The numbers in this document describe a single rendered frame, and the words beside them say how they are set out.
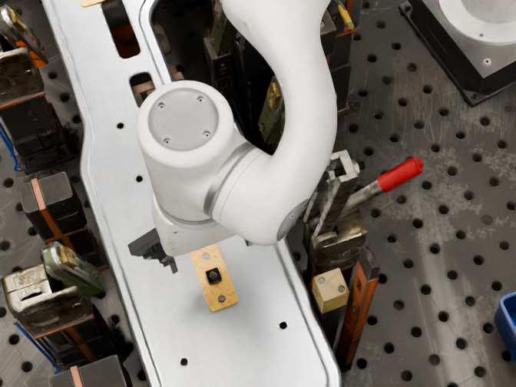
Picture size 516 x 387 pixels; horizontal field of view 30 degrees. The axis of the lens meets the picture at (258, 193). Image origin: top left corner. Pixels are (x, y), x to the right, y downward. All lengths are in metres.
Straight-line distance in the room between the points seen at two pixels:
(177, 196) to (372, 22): 0.94
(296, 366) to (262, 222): 0.39
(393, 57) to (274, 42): 0.91
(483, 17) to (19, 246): 0.84
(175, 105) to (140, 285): 0.45
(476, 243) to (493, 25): 0.36
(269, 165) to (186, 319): 0.43
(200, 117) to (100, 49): 0.58
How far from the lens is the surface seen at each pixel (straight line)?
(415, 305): 1.54
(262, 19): 0.82
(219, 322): 1.21
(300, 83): 0.81
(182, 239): 1.00
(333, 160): 1.05
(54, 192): 1.31
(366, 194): 1.15
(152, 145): 0.82
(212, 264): 1.23
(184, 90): 0.83
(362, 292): 1.12
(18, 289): 1.21
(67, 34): 1.41
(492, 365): 1.54
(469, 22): 1.64
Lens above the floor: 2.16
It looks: 67 degrees down
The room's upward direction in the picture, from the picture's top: 3 degrees counter-clockwise
